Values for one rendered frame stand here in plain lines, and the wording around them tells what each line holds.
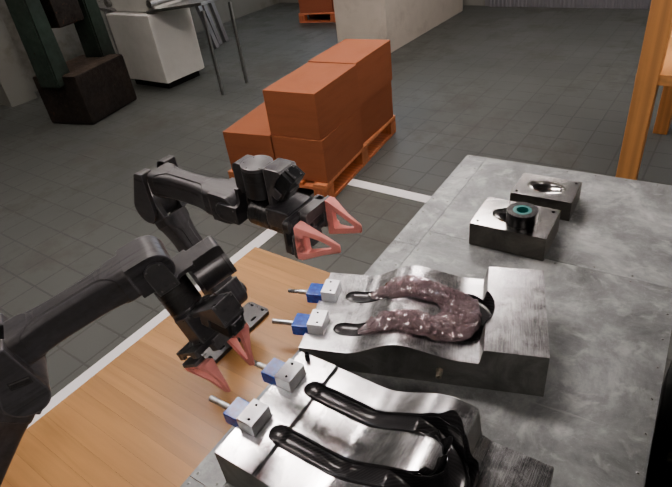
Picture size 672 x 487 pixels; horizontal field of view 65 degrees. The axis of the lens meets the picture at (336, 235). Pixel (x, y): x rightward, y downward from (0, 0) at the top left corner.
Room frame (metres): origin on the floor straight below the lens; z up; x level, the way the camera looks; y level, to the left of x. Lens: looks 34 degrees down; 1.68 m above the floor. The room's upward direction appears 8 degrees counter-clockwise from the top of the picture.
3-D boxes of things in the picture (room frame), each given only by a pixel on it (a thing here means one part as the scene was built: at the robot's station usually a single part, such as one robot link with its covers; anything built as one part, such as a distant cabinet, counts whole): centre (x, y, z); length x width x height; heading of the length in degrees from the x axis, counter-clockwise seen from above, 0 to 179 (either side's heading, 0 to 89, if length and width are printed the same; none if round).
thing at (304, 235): (0.72, 0.02, 1.20); 0.09 x 0.07 x 0.07; 51
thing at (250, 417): (0.64, 0.23, 0.89); 0.13 x 0.05 x 0.05; 53
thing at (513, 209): (1.15, -0.49, 0.89); 0.08 x 0.08 x 0.04
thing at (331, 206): (0.75, 0.00, 1.20); 0.09 x 0.07 x 0.07; 51
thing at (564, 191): (1.31, -0.63, 0.83); 0.17 x 0.13 x 0.06; 53
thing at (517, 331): (0.85, -0.17, 0.85); 0.50 x 0.26 x 0.11; 70
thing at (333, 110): (3.52, 0.04, 0.35); 1.19 x 0.85 x 0.70; 143
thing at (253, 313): (0.95, 0.28, 0.84); 0.20 x 0.07 x 0.08; 141
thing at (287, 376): (0.73, 0.16, 0.89); 0.13 x 0.05 x 0.05; 53
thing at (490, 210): (1.17, -0.49, 0.83); 0.20 x 0.15 x 0.07; 53
